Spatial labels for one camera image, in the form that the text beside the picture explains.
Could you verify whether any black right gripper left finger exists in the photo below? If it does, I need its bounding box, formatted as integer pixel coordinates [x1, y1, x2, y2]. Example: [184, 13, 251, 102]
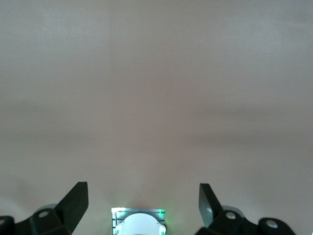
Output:
[0, 181, 89, 235]

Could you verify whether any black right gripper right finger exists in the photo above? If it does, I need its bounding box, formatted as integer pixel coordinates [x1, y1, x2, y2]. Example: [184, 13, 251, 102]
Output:
[195, 183, 296, 235]

